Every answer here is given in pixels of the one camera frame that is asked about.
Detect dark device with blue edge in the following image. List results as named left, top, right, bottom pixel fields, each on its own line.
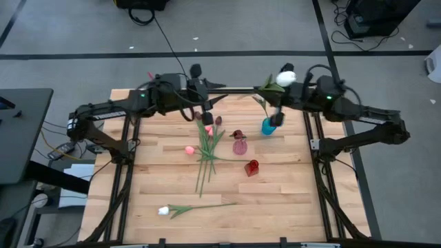
left=0, top=96, right=17, bottom=110

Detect black desk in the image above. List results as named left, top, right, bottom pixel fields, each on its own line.
left=0, top=88, right=54, bottom=185

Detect coiled black cable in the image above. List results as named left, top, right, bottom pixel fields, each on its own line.
left=127, top=8, right=156, bottom=27

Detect white artificial tulip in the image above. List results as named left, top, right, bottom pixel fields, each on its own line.
left=252, top=95, right=269, bottom=120
left=258, top=70, right=298, bottom=93
left=157, top=202, right=238, bottom=220

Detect yellow cable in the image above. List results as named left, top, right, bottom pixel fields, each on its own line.
left=40, top=130, right=83, bottom=161

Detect pink artificial tulip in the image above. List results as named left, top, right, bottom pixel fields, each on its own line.
left=195, top=124, right=214, bottom=193
left=201, top=129, right=215, bottom=176
left=184, top=145, right=251, bottom=163

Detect dark grey side table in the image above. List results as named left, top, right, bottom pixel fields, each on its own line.
left=0, top=181, right=38, bottom=248

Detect red glass vase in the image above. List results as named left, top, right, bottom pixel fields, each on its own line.
left=244, top=159, right=260, bottom=178

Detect black equipment box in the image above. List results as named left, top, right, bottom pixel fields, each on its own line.
left=115, top=0, right=170, bottom=10

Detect black aluminium table frame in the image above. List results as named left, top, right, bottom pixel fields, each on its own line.
left=82, top=86, right=371, bottom=244

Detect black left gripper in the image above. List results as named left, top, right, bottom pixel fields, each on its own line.
left=185, top=63, right=229, bottom=127

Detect pink glass vase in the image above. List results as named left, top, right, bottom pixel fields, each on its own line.
left=232, top=137, right=248, bottom=156

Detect tangled black cables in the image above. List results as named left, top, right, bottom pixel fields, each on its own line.
left=331, top=0, right=400, bottom=52

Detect round white object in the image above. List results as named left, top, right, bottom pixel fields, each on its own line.
left=31, top=193, right=49, bottom=208

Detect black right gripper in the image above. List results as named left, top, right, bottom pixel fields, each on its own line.
left=254, top=63, right=307, bottom=127

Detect teal glass vase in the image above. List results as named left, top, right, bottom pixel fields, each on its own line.
left=261, top=116, right=278, bottom=136

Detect long black floor cable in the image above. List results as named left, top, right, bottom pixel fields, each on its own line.
left=153, top=16, right=189, bottom=75

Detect white plastic object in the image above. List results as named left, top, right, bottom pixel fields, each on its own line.
left=424, top=44, right=441, bottom=84

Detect bunch of artificial tulips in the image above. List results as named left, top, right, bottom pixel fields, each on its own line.
left=198, top=116, right=227, bottom=199

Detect black power adapter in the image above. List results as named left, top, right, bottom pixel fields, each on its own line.
left=47, top=141, right=77, bottom=160

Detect large black equipment case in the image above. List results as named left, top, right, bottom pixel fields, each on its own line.
left=344, top=0, right=422, bottom=39

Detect white box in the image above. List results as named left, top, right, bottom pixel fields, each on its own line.
left=58, top=163, right=96, bottom=208

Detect black desk foot beam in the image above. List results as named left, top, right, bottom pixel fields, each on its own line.
left=27, top=161, right=91, bottom=194

